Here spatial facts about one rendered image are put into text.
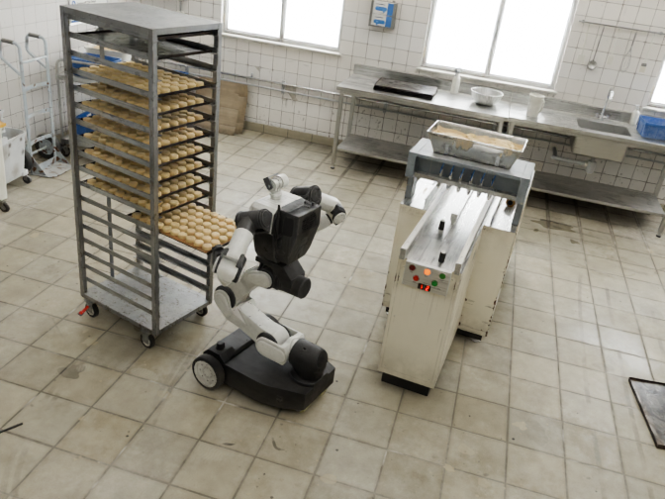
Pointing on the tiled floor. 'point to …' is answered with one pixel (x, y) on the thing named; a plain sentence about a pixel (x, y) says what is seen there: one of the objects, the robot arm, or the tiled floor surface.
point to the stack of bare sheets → (651, 407)
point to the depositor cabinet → (502, 248)
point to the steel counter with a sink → (587, 138)
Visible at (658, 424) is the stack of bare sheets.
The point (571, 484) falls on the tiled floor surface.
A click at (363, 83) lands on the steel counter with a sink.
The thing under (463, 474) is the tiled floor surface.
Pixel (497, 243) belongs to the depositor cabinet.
